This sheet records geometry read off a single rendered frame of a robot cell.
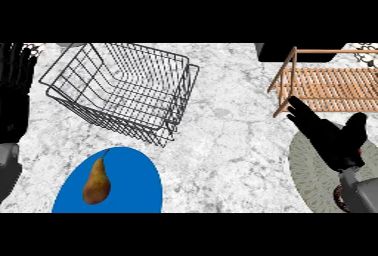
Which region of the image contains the wooden tiered shelf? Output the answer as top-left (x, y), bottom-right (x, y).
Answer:
top-left (266, 46), bottom-right (378, 119)

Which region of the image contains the dark wire basket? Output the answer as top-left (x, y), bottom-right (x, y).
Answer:
top-left (39, 42), bottom-right (201, 148)

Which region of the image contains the grey round placemat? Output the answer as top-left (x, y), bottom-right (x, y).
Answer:
top-left (288, 121), bottom-right (378, 214)

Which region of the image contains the black flat appliance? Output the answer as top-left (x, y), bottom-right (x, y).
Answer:
top-left (254, 42), bottom-right (350, 63)

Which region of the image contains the blue oval plate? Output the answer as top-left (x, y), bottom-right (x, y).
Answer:
top-left (52, 146), bottom-right (164, 214)

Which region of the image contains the brown pear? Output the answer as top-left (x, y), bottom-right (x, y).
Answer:
top-left (82, 149), bottom-right (113, 206)

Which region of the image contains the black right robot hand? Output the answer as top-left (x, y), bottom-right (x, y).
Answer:
top-left (285, 95), bottom-right (369, 173)

